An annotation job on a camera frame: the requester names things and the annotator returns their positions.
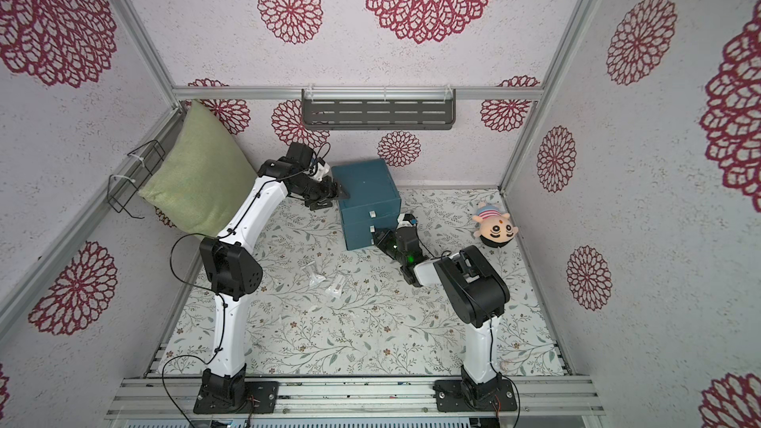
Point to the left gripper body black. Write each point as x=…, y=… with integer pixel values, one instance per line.
x=317, y=192

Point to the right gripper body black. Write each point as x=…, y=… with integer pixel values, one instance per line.
x=391, y=234

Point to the teal drawer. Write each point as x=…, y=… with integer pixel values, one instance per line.
x=383, y=213
x=360, y=234

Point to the teal drawer cabinet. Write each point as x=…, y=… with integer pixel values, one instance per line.
x=367, y=182

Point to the white cookie packet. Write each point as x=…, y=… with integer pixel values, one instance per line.
x=336, y=288
x=315, y=279

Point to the teal top drawer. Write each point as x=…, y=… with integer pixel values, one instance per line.
x=383, y=213

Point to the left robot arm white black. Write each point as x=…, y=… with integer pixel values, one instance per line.
x=235, y=275

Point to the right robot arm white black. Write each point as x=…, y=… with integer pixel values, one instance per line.
x=478, y=296

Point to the cartoon boy plush head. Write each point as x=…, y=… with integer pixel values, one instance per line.
x=495, y=228

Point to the green pillow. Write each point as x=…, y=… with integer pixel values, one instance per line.
x=204, y=179

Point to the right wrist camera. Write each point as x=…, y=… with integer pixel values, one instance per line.
x=406, y=220

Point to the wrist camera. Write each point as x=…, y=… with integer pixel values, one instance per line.
x=406, y=220
x=308, y=162

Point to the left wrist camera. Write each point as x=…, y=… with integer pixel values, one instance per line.
x=308, y=162

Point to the grey wall shelf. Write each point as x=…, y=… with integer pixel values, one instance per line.
x=383, y=110

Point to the black wire wall rack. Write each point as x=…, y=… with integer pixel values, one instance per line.
x=142, y=164

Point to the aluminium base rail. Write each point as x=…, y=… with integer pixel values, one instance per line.
x=388, y=396

